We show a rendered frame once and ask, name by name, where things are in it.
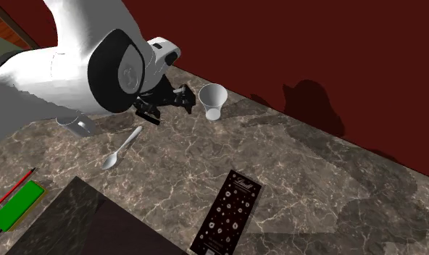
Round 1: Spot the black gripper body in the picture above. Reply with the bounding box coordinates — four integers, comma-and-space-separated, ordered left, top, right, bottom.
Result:
136, 75, 178, 108

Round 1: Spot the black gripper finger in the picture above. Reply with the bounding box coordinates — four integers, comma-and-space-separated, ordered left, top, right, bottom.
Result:
171, 83, 196, 115
133, 99, 163, 127

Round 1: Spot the white tapered cup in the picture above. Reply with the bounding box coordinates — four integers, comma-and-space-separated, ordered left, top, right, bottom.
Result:
198, 83, 229, 122

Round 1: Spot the white spoon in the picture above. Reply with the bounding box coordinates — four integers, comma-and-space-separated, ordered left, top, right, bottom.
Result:
101, 125, 144, 171

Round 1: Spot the clear grey glass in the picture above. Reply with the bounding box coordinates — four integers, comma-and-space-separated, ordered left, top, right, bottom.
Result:
54, 110, 97, 138

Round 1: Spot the dark patterned flat box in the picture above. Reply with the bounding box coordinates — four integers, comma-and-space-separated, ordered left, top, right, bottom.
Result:
189, 169, 263, 255

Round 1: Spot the dark marbled robot stand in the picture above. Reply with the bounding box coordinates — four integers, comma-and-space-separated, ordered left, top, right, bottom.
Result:
4, 175, 191, 255

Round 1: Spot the green flat block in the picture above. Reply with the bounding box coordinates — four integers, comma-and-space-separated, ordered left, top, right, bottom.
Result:
0, 179, 49, 233

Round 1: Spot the red pencil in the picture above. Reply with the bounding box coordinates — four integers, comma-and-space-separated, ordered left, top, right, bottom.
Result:
0, 167, 37, 217

